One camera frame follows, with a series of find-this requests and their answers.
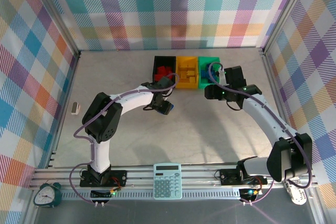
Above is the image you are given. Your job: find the yellow plastic bin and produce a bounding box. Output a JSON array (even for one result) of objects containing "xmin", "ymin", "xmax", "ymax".
[{"xmin": 175, "ymin": 56, "xmax": 200, "ymax": 89}]

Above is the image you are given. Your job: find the black plastic bin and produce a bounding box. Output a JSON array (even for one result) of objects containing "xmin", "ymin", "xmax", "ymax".
[{"xmin": 153, "ymin": 55, "xmax": 177, "ymax": 83}]

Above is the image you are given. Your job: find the green plastic bin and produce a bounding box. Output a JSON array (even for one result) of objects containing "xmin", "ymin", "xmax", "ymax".
[{"xmin": 197, "ymin": 56, "xmax": 223, "ymax": 90}]

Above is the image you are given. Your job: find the small white brown block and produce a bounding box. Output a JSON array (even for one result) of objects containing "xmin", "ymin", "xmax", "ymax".
[{"xmin": 70, "ymin": 101, "xmax": 81, "ymax": 116}]

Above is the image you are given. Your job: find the light teal calculator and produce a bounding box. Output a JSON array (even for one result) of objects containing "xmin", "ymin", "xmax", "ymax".
[{"xmin": 153, "ymin": 163, "xmax": 183, "ymax": 200}]

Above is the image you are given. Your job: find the perforated metal strip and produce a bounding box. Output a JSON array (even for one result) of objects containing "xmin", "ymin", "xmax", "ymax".
[{"xmin": 61, "ymin": 191, "xmax": 242, "ymax": 200}]

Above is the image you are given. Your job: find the dark green alarm clock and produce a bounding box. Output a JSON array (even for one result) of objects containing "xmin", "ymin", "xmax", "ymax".
[{"xmin": 33, "ymin": 180, "xmax": 63, "ymax": 208}]

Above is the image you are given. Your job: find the aluminium frame side rail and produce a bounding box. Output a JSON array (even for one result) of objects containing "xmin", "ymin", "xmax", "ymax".
[
  {"xmin": 259, "ymin": 48, "xmax": 326, "ymax": 224},
  {"xmin": 46, "ymin": 50, "xmax": 82, "ymax": 169}
]

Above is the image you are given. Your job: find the aluminium frame post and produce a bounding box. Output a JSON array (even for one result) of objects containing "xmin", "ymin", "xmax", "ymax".
[
  {"xmin": 261, "ymin": 0, "xmax": 314, "ymax": 56},
  {"xmin": 25, "ymin": 0, "xmax": 82, "ymax": 59}
]

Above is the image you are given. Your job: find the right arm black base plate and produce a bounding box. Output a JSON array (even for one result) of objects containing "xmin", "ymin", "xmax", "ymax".
[{"xmin": 219, "ymin": 168, "xmax": 253, "ymax": 186}]

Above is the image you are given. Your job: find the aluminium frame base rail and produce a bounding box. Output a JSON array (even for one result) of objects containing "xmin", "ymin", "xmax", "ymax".
[{"xmin": 30, "ymin": 165, "xmax": 320, "ymax": 190}]

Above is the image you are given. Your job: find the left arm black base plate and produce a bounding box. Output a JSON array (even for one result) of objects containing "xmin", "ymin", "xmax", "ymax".
[{"xmin": 79, "ymin": 170, "xmax": 128, "ymax": 188}]

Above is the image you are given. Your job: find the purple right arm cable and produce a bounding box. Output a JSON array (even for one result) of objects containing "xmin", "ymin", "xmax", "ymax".
[{"xmin": 208, "ymin": 61, "xmax": 313, "ymax": 206}]

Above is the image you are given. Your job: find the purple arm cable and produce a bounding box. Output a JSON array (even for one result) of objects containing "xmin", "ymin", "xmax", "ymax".
[
  {"xmin": 208, "ymin": 61, "xmax": 313, "ymax": 206},
  {"xmin": 69, "ymin": 72, "xmax": 181, "ymax": 206}
]

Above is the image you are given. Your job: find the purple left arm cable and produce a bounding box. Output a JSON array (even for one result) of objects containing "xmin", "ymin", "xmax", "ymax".
[{"xmin": 69, "ymin": 72, "xmax": 181, "ymax": 206}]

